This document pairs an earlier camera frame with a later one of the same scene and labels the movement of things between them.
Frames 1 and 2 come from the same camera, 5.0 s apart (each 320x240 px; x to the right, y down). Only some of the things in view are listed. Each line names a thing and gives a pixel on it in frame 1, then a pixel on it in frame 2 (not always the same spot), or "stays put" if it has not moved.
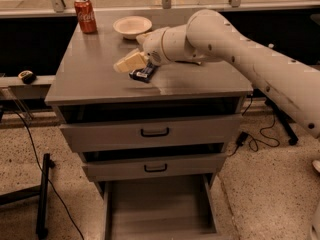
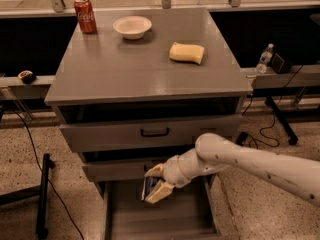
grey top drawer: [152, 133] stays put
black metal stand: [40, 190] stays put
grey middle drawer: [103, 170] stays put
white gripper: [152, 47] -> [172, 173]
